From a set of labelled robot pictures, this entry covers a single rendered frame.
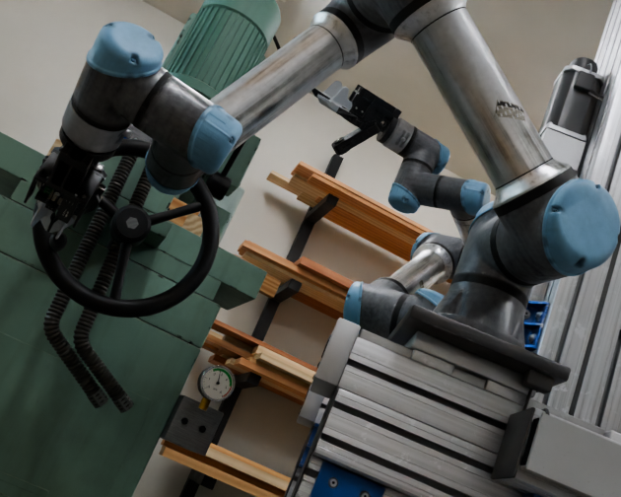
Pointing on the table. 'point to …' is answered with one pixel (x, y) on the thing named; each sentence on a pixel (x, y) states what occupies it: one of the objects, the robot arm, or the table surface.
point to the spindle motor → (224, 43)
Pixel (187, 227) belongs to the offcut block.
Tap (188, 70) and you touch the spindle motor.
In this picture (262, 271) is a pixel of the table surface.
